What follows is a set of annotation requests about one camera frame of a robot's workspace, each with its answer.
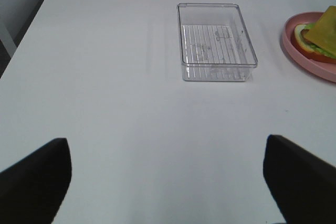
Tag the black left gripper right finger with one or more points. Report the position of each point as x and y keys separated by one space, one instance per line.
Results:
x=302 y=184

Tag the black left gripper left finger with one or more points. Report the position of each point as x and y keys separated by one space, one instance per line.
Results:
x=33 y=189

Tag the green lettuce leaf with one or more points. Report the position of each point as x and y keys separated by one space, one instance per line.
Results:
x=315 y=47

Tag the bread slice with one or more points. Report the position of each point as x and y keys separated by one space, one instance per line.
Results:
x=297 y=40

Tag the yellow cheese slice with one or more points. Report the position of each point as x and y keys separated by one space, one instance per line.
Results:
x=322 y=33

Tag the pink round plate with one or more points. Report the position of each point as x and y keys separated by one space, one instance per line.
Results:
x=325 y=71

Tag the clear left plastic tray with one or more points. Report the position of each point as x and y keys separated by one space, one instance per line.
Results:
x=214 y=42

